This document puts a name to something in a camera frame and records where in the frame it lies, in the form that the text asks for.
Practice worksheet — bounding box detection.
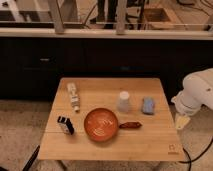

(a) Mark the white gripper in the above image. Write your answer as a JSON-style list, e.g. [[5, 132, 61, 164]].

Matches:
[[171, 92, 201, 130]]

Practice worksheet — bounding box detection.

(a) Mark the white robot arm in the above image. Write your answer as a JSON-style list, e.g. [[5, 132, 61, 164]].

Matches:
[[171, 68, 213, 130]]

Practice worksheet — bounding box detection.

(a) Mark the blue eraser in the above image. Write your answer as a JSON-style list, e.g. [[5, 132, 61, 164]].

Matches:
[[142, 97, 155, 115]]

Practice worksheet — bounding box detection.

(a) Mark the orange frying pan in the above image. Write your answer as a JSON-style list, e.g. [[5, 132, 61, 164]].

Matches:
[[84, 108, 142, 142]]

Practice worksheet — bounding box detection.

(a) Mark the white tube bottle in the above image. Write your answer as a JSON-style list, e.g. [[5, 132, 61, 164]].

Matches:
[[67, 83, 80, 113]]

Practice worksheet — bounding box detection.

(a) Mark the black and white box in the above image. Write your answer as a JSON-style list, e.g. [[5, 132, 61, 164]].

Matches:
[[57, 116, 74, 135]]

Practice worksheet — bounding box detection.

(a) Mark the wooden table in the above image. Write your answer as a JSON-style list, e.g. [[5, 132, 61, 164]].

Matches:
[[38, 78, 184, 161]]

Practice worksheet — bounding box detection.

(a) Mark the black table leg bar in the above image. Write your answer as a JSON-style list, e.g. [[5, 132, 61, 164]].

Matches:
[[22, 145, 40, 171]]

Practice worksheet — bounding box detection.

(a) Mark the dark low cabinet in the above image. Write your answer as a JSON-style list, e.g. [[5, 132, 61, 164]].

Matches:
[[0, 37, 213, 99]]

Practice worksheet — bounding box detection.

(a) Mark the black cable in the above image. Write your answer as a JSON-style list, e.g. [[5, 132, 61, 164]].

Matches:
[[179, 136, 213, 171]]

